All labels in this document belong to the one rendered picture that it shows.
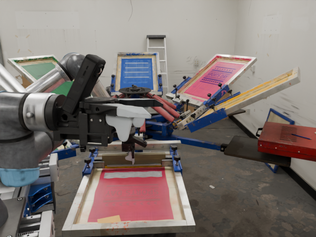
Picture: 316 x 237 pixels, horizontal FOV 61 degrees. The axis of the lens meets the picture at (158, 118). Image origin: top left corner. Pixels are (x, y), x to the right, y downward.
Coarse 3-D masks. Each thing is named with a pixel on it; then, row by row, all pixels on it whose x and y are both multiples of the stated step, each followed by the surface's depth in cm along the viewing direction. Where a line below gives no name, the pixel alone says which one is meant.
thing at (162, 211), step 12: (144, 168) 177; (156, 168) 177; (144, 180) 163; (156, 180) 163; (168, 192) 151; (168, 204) 140; (132, 216) 131; (144, 216) 131; (156, 216) 131; (168, 216) 131
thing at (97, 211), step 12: (108, 168) 177; (120, 168) 177; (132, 168) 177; (108, 180) 163; (120, 180) 163; (132, 180) 163; (96, 192) 151; (96, 204) 140; (96, 216) 131; (108, 216) 131; (120, 216) 131
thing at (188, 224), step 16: (176, 176) 160; (80, 192) 144; (80, 208) 136; (64, 224) 120; (80, 224) 120; (96, 224) 120; (112, 224) 120; (128, 224) 120; (144, 224) 120; (160, 224) 120; (176, 224) 120; (192, 224) 120
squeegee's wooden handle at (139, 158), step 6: (102, 156) 172; (108, 156) 172; (114, 156) 172; (120, 156) 173; (138, 156) 173; (144, 156) 174; (150, 156) 174; (156, 156) 174; (162, 156) 174; (108, 162) 174; (114, 162) 174; (120, 162) 174; (126, 162) 174; (138, 162) 175; (144, 162) 175; (150, 162) 175; (156, 162) 176
